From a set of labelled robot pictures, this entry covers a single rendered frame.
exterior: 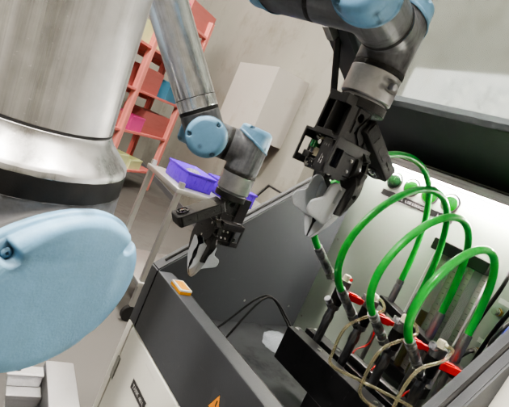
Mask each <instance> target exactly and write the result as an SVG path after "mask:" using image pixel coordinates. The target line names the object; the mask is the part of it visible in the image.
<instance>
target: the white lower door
mask: <svg viewBox="0 0 509 407"><path fill-rule="evenodd" d="M110 377H111V379H110V381H109V383H108V386H107V389H106V391H105V393H104V395H103V398H102V400H101V402H100V405H99V407H180V406H179V403H178V402H177V400H176V399H175V396H174V395H173V393H172V391H171V390H170V388H169V386H168V384H167V383H166V381H165V380H164V378H163V376H162V374H161V372H160V371H159V369H158V367H157V365H156V363H155V362H154V360H153V358H152V357H151V355H150V353H149V352H148V350H147V348H146V346H145V344H144V343H143V341H142V340H141V337H140V335H139V334H138V332H137V331H136V329H135V327H132V329H131V331H130V333H129V336H128V339H127V341H126V343H125V345H124V348H123V350H122V352H121V355H120V356H119V355H118V356H117V358H116V361H115V363H114V366H113V368H112V370H111V373H110Z"/></svg>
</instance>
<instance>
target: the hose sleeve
mask: <svg viewBox="0 0 509 407"><path fill-rule="evenodd" d="M313 249H314V247H313ZM314 251H315V254H316V255H317V256H318V259H319V262H320V263H321V265H322V269H323V270H324V272H325V273H326V274H327V275H329V274H331V273H332V272H333V269H332V266H331V264H330V262H329V260H328V257H327V256H326V252H325V250H324V248H323V247H322V244H321V247H320V248H319V249H314Z"/></svg>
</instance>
